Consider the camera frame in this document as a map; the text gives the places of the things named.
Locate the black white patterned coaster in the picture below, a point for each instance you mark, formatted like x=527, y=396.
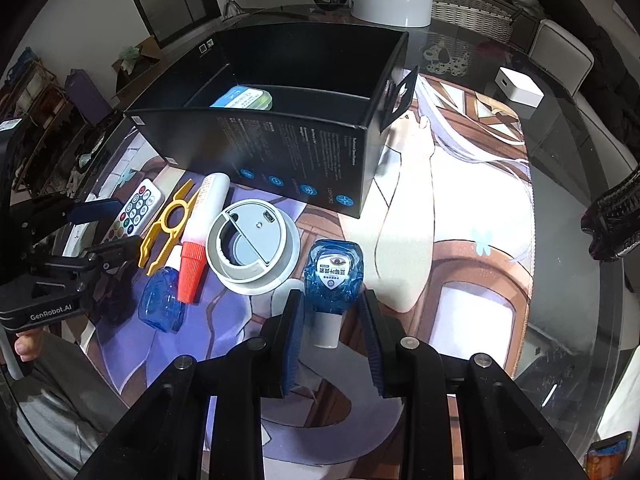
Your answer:
x=444, y=60

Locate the round white grey device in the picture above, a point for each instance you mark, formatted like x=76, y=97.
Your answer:
x=260, y=245

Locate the white remote control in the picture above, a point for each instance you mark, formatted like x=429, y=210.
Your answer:
x=135, y=210

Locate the white glue tube red cap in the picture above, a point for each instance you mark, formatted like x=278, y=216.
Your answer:
x=202, y=220

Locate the person's grey trousers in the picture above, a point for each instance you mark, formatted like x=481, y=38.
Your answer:
x=60, y=410

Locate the purple bag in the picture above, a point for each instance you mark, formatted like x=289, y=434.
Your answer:
x=87, y=95

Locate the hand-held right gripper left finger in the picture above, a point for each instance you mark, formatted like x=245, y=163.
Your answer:
x=295, y=345

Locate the black cardboard box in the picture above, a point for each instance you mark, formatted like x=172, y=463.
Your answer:
x=300, y=160

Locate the brown cardboard box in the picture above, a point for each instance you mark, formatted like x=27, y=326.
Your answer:
x=140, y=67

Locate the white wicker basket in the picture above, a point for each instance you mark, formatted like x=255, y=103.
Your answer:
x=475, y=15

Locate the small white box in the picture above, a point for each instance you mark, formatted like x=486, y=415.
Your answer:
x=520, y=87

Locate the wooden shelf rack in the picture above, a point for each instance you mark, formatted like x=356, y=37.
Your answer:
x=35, y=105

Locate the person's left hand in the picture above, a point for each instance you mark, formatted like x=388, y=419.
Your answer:
x=27, y=346

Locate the yellow plastic tool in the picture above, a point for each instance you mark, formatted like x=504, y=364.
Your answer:
x=167, y=222

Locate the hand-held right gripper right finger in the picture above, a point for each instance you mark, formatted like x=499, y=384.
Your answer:
x=372, y=347

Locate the orange blue packet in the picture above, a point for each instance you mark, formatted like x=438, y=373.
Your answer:
x=607, y=457

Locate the white chair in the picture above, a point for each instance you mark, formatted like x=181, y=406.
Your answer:
x=560, y=52

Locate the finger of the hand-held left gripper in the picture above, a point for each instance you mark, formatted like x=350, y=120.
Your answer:
x=120, y=251
x=97, y=210

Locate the labelled blue eye drop bottle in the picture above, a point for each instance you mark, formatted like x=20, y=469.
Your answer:
x=332, y=272

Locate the plain blue eye drop bottle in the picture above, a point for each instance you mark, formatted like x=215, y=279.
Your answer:
x=161, y=300

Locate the black jacket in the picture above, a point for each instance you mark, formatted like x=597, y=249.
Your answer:
x=595, y=40

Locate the printed desk mat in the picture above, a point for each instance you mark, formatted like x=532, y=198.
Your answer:
x=450, y=200

